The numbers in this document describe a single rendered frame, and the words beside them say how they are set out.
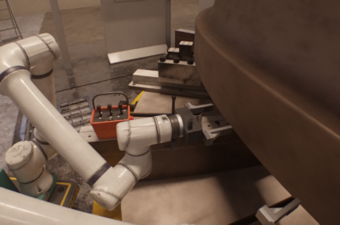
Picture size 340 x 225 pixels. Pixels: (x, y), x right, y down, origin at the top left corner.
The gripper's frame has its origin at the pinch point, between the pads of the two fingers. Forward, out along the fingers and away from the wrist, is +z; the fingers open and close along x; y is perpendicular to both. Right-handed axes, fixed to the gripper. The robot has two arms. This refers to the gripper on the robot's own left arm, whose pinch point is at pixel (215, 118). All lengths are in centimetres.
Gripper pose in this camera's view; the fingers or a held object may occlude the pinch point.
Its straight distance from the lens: 72.1
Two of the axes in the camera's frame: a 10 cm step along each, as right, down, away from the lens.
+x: -2.8, -5.0, 8.2
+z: 9.6, -1.5, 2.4
